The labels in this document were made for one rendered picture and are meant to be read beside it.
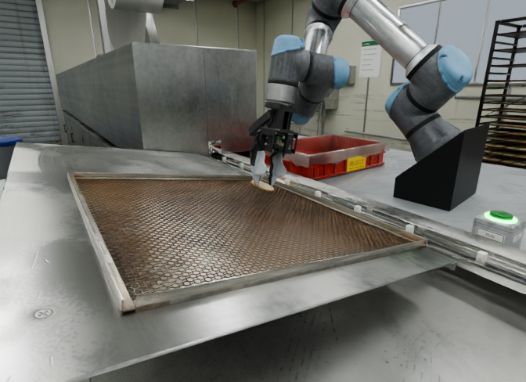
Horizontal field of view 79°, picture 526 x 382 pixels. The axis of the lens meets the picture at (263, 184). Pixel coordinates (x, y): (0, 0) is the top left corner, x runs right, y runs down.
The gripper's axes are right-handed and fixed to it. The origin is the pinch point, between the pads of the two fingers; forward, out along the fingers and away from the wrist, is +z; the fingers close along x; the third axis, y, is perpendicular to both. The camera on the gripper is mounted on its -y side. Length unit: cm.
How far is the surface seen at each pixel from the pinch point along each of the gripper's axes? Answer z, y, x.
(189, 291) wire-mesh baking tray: 1, 45, -34
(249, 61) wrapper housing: -39, -62, 22
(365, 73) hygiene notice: -124, -370, 409
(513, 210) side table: -2, 32, 63
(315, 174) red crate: 1.1, -17.9, 33.1
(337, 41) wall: -184, -441, 392
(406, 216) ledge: 1.3, 26.7, 24.2
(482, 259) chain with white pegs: 3, 46, 20
